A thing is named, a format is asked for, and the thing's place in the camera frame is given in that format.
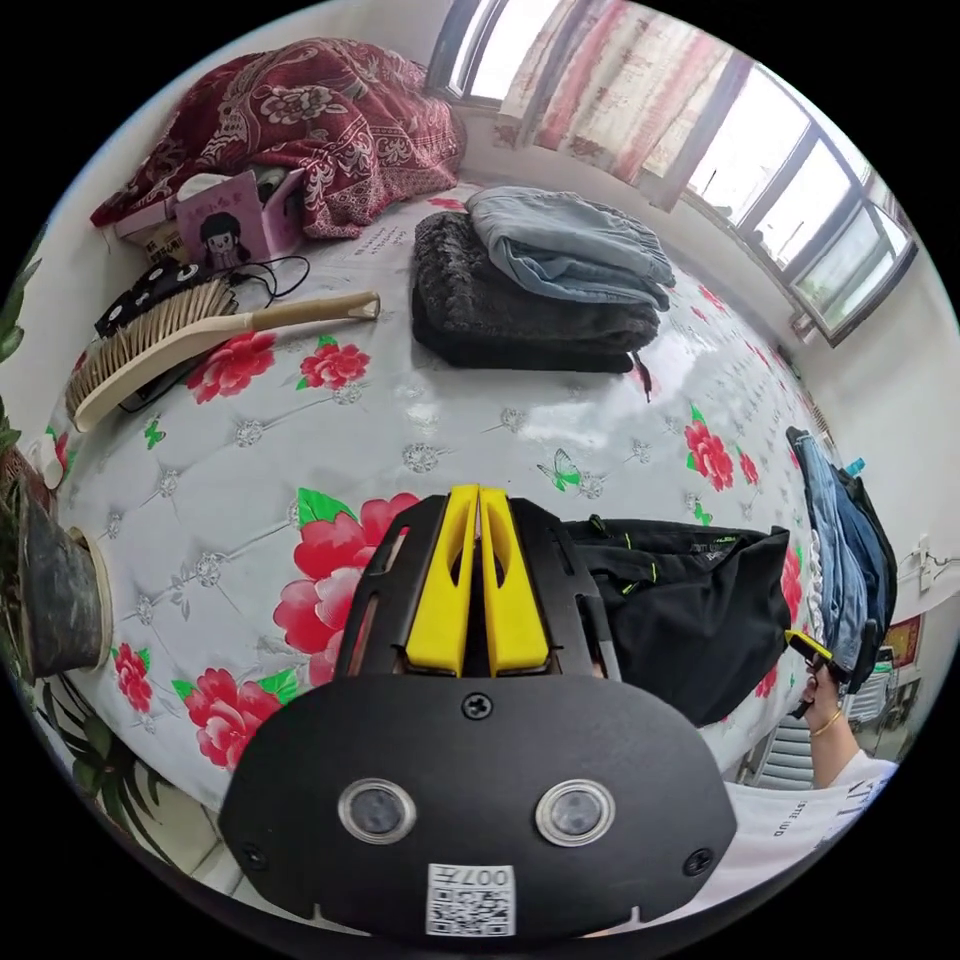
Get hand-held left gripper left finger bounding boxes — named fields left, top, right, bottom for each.
left=406, top=485, right=479, bottom=677

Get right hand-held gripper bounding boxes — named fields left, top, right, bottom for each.
left=782, top=629, right=854, bottom=720

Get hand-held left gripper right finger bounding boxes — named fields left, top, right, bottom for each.
left=479, top=487, right=550, bottom=677

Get black shorts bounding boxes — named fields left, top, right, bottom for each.
left=562, top=515, right=793, bottom=729

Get person's right forearm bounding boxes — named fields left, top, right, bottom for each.
left=808, top=709, right=862, bottom=790

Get person's right hand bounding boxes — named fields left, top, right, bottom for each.
left=803, top=665, right=842, bottom=735

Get heap of denim clothes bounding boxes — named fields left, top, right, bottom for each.
left=785, top=425, right=899, bottom=676

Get person's body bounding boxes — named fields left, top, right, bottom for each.
left=693, top=749, right=903, bottom=928

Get pile of folded clothes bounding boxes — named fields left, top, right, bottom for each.
left=410, top=185, right=677, bottom=375

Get cream bed brush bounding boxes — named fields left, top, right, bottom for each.
left=65, top=278, right=382, bottom=435

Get potted plant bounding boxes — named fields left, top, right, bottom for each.
left=0, top=232, right=181, bottom=849

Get black dotted pouch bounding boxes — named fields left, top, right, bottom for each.
left=94, top=259, right=199, bottom=339

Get window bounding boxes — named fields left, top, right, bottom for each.
left=425, top=0, right=921, bottom=348

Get pink box with cartoon print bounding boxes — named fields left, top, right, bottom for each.
left=173, top=169, right=306, bottom=274

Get dark red patterned quilt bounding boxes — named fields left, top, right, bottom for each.
left=89, top=37, right=471, bottom=243

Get pink floral curtain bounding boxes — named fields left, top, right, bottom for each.
left=493, top=0, right=753, bottom=213

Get black cable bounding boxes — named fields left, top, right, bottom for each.
left=221, top=254, right=311, bottom=303

